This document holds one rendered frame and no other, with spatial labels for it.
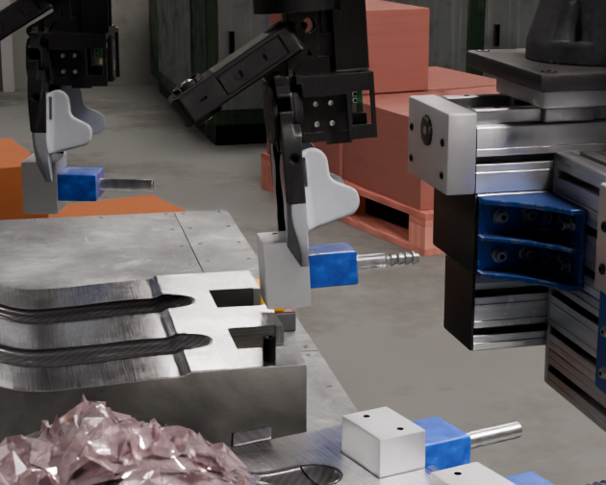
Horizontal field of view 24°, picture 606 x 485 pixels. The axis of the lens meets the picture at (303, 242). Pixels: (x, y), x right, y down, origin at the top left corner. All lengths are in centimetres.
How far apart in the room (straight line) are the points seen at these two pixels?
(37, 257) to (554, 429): 187
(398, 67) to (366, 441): 441
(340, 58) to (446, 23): 581
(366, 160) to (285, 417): 404
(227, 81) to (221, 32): 553
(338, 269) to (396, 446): 24
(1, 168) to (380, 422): 216
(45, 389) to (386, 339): 292
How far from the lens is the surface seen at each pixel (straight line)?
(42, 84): 141
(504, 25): 703
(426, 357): 377
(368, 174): 506
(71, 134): 142
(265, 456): 96
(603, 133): 158
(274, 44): 109
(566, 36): 158
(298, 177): 109
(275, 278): 112
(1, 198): 305
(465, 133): 151
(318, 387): 124
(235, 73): 109
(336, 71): 111
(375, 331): 397
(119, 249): 171
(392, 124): 487
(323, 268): 113
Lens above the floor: 123
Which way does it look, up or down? 15 degrees down
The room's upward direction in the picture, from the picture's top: straight up
